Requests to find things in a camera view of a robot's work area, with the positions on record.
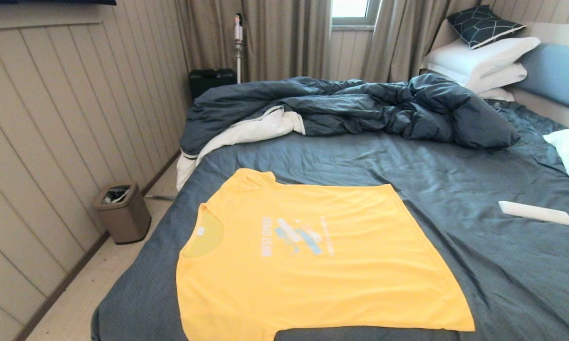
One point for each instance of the yellow printed t-shirt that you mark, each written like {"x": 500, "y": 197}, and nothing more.
{"x": 312, "y": 284}

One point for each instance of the dark blue crumpled duvet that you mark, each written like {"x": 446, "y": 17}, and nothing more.
{"x": 360, "y": 104}

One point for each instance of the dark green hard case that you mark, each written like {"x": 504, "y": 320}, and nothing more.
{"x": 208, "y": 80}

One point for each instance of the beige curtain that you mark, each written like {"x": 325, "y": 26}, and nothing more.
{"x": 398, "y": 38}
{"x": 284, "y": 38}

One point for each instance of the white stick vacuum cleaner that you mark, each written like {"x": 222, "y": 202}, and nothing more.
{"x": 239, "y": 33}

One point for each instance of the brown trash bin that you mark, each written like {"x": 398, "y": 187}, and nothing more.
{"x": 128, "y": 220}

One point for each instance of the bin liner with trash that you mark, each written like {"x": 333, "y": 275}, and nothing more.
{"x": 116, "y": 194}

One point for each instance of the grey-blue bed sheet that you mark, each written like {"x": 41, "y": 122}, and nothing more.
{"x": 455, "y": 166}

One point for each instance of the large white pillow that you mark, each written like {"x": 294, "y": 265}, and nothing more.
{"x": 478, "y": 57}

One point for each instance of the dark patterned cushion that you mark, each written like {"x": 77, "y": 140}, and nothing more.
{"x": 481, "y": 26}

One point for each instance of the white flat long bar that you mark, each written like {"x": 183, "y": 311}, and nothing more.
{"x": 535, "y": 212}

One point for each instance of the blue headboard cushion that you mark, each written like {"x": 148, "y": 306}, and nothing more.
{"x": 559, "y": 76}

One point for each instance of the window with grey frame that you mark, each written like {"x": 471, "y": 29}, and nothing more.
{"x": 350, "y": 7}

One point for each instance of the beige headboard frame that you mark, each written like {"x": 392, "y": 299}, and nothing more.
{"x": 549, "y": 109}

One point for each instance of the black wall screen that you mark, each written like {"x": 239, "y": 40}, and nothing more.
{"x": 52, "y": 2}

